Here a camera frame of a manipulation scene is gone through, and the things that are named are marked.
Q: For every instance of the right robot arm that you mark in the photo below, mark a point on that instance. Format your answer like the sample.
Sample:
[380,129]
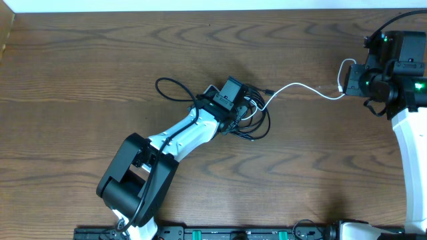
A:
[393,75]

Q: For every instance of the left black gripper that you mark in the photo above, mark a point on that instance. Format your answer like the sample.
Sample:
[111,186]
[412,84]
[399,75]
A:
[235,121]

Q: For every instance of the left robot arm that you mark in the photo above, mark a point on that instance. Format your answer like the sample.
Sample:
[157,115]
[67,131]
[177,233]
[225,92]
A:
[140,174]

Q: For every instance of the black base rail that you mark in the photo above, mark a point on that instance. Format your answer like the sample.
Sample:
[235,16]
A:
[182,233]

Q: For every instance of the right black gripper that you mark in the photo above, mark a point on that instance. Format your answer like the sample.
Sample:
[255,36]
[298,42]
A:
[352,80]

